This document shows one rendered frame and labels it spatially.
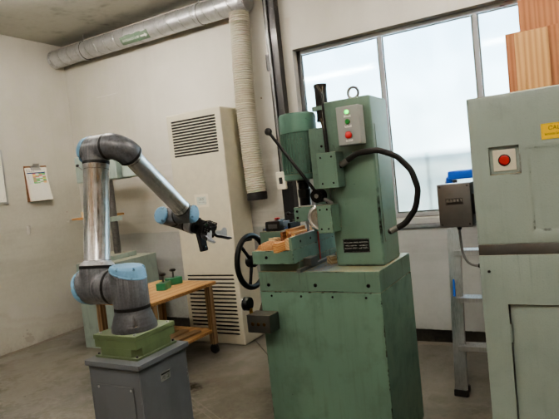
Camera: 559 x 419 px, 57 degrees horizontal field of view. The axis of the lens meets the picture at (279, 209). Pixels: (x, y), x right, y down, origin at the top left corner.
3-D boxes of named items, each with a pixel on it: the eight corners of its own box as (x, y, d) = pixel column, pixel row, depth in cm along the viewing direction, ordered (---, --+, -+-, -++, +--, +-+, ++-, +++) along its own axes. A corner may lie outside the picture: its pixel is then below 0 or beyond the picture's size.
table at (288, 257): (296, 244, 289) (295, 234, 289) (347, 242, 274) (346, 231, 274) (234, 264, 237) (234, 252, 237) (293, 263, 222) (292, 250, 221)
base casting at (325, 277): (304, 271, 275) (302, 254, 274) (411, 271, 246) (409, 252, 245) (259, 291, 236) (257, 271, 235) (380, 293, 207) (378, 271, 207)
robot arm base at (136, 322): (134, 336, 205) (131, 312, 205) (101, 333, 215) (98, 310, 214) (166, 322, 222) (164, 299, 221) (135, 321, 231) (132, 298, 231)
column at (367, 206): (355, 257, 247) (340, 106, 243) (401, 256, 236) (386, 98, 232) (337, 266, 228) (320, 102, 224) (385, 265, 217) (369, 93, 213)
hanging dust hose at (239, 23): (253, 199, 405) (234, 18, 397) (272, 198, 396) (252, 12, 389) (241, 201, 390) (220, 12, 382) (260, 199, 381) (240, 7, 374)
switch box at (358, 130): (344, 145, 221) (340, 108, 220) (366, 143, 216) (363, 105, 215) (338, 145, 215) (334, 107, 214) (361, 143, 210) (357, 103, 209)
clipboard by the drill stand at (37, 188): (50, 199, 473) (45, 163, 471) (54, 199, 470) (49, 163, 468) (27, 202, 453) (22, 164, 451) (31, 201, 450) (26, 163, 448)
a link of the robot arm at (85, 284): (99, 306, 214) (96, 129, 221) (67, 306, 221) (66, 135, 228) (124, 303, 228) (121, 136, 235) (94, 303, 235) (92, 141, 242)
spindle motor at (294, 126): (295, 180, 256) (289, 118, 255) (328, 177, 248) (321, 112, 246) (278, 182, 241) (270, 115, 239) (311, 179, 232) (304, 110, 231)
